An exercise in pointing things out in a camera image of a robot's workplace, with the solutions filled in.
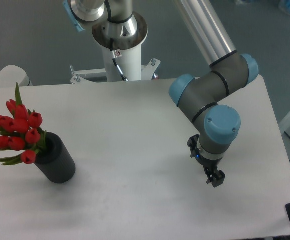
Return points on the white chair backrest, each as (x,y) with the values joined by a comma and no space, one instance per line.
(11,74)

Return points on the black ribbed cylindrical vase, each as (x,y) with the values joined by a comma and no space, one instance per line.
(56,163)

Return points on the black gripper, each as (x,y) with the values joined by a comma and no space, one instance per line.
(214,176)

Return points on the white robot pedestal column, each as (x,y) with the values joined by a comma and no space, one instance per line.
(119,66)

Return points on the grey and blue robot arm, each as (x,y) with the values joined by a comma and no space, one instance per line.
(120,31)

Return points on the red tulip bouquet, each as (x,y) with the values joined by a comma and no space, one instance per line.
(21,132)

